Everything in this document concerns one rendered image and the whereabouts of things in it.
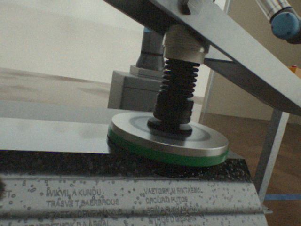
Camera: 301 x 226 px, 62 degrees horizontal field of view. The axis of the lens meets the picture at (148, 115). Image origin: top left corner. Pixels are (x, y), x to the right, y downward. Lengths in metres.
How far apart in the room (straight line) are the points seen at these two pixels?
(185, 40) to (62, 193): 0.28
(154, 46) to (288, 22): 0.74
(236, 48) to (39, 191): 0.36
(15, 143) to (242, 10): 6.48
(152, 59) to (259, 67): 1.08
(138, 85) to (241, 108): 5.68
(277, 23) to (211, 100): 5.35
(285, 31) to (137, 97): 0.76
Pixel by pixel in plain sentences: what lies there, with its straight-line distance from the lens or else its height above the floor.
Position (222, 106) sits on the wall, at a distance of 6.59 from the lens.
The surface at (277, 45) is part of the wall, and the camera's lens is 7.36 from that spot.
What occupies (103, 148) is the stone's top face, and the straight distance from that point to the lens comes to 0.38.
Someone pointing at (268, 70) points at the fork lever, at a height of 0.96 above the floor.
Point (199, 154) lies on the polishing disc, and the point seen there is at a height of 0.82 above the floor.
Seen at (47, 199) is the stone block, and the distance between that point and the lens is 0.34.
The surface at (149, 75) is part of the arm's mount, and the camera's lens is 1.50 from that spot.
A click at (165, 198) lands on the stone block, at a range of 0.38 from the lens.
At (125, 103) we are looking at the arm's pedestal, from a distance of 1.39.
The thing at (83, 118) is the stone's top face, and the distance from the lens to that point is 0.53.
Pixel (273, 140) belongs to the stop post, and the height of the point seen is 0.56.
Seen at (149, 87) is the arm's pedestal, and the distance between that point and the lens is 1.41.
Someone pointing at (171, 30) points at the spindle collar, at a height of 0.99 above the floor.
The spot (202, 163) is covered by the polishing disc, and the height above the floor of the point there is 0.81.
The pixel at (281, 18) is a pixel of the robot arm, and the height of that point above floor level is 1.18.
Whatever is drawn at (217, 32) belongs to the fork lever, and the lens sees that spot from 0.42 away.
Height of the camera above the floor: 0.94
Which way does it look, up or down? 12 degrees down
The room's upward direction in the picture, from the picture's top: 10 degrees clockwise
